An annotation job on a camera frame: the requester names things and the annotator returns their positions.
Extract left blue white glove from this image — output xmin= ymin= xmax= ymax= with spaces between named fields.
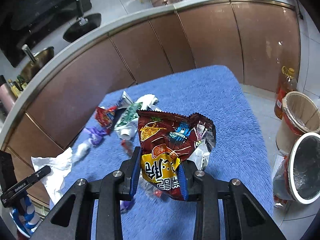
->
xmin=10 ymin=196 xmax=41 ymax=239

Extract cooking oil bottle on floor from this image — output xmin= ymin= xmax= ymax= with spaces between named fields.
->
xmin=274 ymin=66 xmax=297 ymax=119

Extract brown kitchen cabinets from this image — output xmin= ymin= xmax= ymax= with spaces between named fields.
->
xmin=1 ymin=0 xmax=300 ymax=179

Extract brass wok with handle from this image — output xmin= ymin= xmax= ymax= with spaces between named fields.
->
xmin=20 ymin=44 xmax=54 ymax=82

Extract red snack wrapper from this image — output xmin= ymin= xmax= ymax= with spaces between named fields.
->
xmin=95 ymin=106 xmax=118 ymax=134

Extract white crumpled tissue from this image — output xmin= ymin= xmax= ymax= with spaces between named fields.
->
xmin=31 ymin=147 xmax=73 ymax=205

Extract white blue wrapper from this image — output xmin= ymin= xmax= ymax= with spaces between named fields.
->
xmin=116 ymin=91 xmax=134 ymax=109

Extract white round trash bin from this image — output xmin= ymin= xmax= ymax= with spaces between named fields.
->
xmin=273 ymin=132 xmax=319 ymax=205

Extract dark red noodle snack bag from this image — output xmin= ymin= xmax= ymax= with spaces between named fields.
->
xmin=137 ymin=110 xmax=216 ymax=200

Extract black range hood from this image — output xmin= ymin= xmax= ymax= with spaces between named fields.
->
xmin=1 ymin=0 xmax=92 ymax=68

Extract beige lined trash bin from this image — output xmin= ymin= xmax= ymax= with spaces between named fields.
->
xmin=276 ymin=91 xmax=319 ymax=153

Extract soy sauce bottle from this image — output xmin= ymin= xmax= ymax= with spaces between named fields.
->
xmin=8 ymin=79 xmax=21 ymax=98

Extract purple candy wrapper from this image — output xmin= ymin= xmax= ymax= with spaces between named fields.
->
xmin=72 ymin=126 xmax=109 ymax=164

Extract blue fluffy table cloth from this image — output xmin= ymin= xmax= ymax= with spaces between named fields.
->
xmin=49 ymin=64 xmax=274 ymax=240

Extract green white wrapper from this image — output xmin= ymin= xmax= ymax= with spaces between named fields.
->
xmin=114 ymin=102 xmax=143 ymax=140

